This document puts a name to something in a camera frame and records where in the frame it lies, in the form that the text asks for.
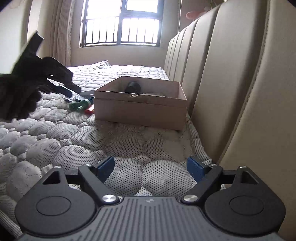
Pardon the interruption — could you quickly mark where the green toy block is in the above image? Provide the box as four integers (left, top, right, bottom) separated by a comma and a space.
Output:
69, 99, 93, 111

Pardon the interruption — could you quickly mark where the pink cardboard box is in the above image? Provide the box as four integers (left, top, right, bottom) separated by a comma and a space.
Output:
94, 76, 188, 131

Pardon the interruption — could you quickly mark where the black gloved hand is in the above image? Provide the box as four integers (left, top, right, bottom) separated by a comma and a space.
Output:
1, 74, 41, 122

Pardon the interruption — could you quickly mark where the barred window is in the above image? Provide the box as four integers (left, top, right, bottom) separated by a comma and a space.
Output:
80, 0, 164, 48

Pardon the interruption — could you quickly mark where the red lighter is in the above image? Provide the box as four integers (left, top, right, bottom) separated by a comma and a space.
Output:
84, 104, 94, 115

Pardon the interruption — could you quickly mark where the white box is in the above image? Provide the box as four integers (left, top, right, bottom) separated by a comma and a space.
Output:
80, 89, 95, 96

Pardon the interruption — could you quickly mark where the pink plush pig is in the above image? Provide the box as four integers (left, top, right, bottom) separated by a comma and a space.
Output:
186, 7, 210, 21

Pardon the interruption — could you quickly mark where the beige curtain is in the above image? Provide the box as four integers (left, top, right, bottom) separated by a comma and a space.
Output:
50, 0, 75, 67

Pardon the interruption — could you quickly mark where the beige padded headboard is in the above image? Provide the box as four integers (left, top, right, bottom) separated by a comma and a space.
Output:
165, 1, 295, 240

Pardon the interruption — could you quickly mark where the clear plastic bag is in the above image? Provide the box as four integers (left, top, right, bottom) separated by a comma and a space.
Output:
62, 93, 80, 103

